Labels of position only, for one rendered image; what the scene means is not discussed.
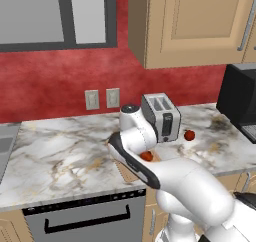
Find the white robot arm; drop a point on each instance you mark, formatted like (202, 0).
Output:
(186, 189)

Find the red bell pepper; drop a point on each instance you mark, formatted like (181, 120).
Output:
(146, 156)

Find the tan wooden cutting board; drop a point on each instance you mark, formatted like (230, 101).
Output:
(128, 174)

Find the red tomato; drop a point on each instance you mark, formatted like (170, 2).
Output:
(189, 135)

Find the silver two-slot toaster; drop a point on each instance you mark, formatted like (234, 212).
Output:
(164, 119)

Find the tan lower cupboard door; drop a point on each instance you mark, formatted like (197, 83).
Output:
(149, 206)
(11, 227)
(235, 183)

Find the tan cupboard door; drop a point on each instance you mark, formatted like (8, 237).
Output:
(250, 51)
(11, 227)
(196, 22)
(149, 206)
(235, 183)

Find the black coffee machine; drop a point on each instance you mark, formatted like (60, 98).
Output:
(237, 96)

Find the grey dishwasher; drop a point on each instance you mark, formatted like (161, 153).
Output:
(93, 219)

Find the tan upper cupboard door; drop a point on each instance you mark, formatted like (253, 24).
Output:
(250, 51)
(196, 22)

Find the dark framed window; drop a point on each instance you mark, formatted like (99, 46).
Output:
(66, 16)

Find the grey sink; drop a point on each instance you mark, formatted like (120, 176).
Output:
(6, 149)

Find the grey wall outlet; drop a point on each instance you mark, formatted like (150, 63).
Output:
(113, 98)
(92, 99)

